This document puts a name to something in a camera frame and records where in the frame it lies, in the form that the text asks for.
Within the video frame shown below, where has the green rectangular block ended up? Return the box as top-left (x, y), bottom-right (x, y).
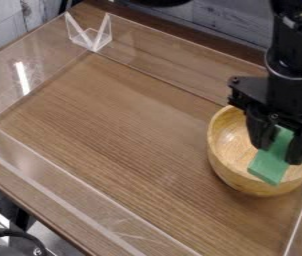
top-left (247, 126), bottom-right (293, 186)

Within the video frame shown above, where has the black cable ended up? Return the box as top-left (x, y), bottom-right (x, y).
top-left (0, 229), bottom-right (48, 256)

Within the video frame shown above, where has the black metal clamp base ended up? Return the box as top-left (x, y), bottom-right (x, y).
top-left (8, 222), bottom-right (57, 256)

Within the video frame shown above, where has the clear acrylic tray wall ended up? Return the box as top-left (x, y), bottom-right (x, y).
top-left (0, 11), bottom-right (302, 256)

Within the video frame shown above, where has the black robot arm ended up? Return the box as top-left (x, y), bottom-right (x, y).
top-left (228, 0), bottom-right (302, 165)

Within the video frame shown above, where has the brown wooden bowl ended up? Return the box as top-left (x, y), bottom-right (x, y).
top-left (207, 106), bottom-right (302, 197)

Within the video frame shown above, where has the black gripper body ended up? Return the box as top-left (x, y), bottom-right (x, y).
top-left (228, 70), bottom-right (302, 132)

